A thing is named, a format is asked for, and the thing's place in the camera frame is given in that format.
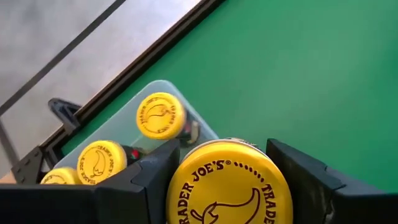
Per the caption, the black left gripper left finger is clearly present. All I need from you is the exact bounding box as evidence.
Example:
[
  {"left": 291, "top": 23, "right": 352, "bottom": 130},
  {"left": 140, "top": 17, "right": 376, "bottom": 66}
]
[{"left": 95, "top": 139, "right": 181, "bottom": 224}]

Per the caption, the small clear plastic bin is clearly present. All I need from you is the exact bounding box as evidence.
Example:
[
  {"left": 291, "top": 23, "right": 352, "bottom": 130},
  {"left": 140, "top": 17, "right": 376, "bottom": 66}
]
[{"left": 52, "top": 80, "right": 220, "bottom": 187}]

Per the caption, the black frame clamp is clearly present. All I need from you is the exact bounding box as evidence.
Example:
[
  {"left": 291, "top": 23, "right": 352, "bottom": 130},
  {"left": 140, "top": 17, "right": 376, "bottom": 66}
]
[{"left": 48, "top": 98, "right": 82, "bottom": 134}]

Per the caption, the green table mat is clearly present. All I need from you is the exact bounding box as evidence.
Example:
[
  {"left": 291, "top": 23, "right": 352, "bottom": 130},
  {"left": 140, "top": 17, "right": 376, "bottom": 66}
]
[{"left": 60, "top": 0, "right": 398, "bottom": 194}]

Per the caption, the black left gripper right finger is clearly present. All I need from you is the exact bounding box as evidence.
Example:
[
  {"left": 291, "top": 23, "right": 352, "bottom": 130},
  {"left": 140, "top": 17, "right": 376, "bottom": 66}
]
[{"left": 266, "top": 139, "right": 352, "bottom": 224}]

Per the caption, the yellow-lid spice jar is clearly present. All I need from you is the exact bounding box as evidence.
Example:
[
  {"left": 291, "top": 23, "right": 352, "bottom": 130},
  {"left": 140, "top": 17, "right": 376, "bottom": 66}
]
[
  {"left": 136, "top": 91, "right": 201, "bottom": 147},
  {"left": 39, "top": 167, "right": 82, "bottom": 185},
  {"left": 76, "top": 139, "right": 141, "bottom": 186},
  {"left": 166, "top": 138, "right": 294, "bottom": 224}
]

